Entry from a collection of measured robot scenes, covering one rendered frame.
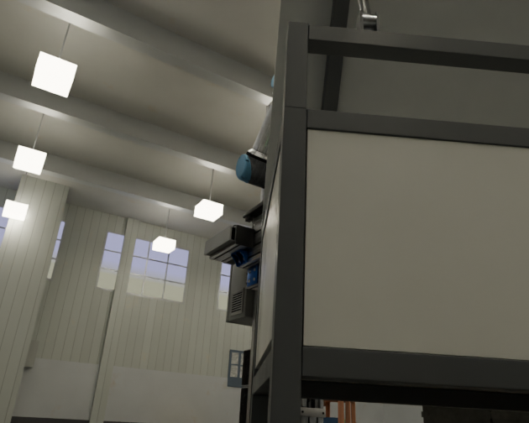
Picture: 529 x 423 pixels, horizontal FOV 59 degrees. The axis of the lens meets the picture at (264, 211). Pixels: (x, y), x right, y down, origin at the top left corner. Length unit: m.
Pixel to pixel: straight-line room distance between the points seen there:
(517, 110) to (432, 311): 0.93
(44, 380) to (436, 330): 11.30
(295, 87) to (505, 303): 0.48
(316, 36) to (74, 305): 11.38
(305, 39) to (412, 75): 0.56
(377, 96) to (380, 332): 0.85
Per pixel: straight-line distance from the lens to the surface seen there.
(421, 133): 0.86
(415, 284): 0.74
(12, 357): 10.75
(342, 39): 0.95
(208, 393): 12.91
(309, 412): 2.08
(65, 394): 11.88
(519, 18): 1.57
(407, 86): 1.43
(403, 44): 0.98
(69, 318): 12.01
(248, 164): 2.04
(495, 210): 0.85
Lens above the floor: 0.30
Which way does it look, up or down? 24 degrees up
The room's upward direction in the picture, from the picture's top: 3 degrees clockwise
